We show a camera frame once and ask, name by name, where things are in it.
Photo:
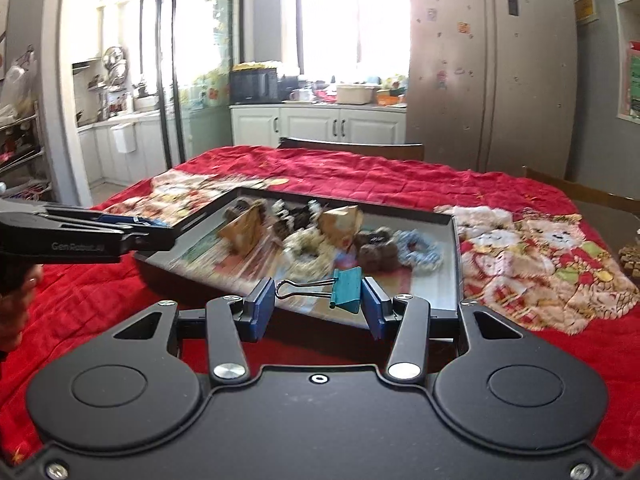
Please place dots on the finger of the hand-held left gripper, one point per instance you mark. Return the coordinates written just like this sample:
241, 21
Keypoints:
90, 214
150, 240

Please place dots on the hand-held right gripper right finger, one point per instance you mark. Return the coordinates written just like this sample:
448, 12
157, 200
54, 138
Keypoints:
376, 310

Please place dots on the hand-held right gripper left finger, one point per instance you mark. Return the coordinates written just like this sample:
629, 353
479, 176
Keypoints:
260, 310

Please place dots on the teal binder clip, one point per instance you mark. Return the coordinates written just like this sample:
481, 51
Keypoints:
347, 290

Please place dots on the black cardboard box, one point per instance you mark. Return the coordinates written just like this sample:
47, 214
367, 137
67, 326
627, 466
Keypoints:
430, 282

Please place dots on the light blue scrunchie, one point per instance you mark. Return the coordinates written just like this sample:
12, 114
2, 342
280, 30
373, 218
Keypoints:
420, 252

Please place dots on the cream scrunchie with cat charm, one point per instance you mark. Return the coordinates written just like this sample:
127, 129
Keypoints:
307, 252

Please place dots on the person's left hand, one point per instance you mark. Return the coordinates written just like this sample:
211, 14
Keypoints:
17, 315

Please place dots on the white kitchen counter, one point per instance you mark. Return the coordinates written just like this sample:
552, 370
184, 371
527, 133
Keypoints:
100, 155

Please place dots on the white hanging bin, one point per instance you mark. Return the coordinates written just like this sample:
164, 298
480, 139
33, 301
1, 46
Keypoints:
123, 139

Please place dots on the metal storage rack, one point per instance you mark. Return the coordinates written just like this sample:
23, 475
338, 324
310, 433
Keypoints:
25, 160

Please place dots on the red printed bear blanket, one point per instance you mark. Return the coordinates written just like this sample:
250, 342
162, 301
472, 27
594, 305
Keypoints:
350, 170

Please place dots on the white plastic bag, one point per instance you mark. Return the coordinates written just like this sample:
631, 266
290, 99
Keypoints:
17, 82

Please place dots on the black framed glass door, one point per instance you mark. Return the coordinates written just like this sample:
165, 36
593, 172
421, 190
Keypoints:
167, 85

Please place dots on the wooden chair back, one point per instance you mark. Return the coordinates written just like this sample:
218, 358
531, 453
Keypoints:
360, 149

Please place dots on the black microwave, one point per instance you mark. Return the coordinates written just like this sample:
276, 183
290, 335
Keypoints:
252, 87

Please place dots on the white sideboard cabinet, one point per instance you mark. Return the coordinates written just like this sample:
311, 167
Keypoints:
310, 125

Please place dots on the black kitchen appliance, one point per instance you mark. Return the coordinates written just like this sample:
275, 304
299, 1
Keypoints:
287, 90

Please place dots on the white mug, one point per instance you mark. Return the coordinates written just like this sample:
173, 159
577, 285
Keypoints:
300, 95

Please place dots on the orange tissue box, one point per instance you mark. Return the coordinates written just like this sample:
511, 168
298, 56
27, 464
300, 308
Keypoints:
390, 98

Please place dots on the white plastic basin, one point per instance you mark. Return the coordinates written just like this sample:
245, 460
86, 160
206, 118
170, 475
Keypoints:
356, 94

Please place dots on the dark wooden chair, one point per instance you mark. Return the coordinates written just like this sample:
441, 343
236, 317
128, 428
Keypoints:
590, 190

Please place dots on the tan knitted item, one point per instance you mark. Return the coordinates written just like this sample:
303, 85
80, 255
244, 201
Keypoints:
631, 260

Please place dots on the beige double-door refrigerator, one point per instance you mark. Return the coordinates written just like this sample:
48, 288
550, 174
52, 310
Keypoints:
490, 70

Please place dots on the window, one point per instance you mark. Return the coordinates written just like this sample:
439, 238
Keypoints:
350, 25

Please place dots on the green printed box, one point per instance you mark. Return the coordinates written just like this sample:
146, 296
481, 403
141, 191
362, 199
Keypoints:
632, 85

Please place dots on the yellow framed notice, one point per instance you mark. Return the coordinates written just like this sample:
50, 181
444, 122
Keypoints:
585, 5

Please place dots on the white wall shelf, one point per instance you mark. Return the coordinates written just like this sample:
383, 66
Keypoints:
615, 35

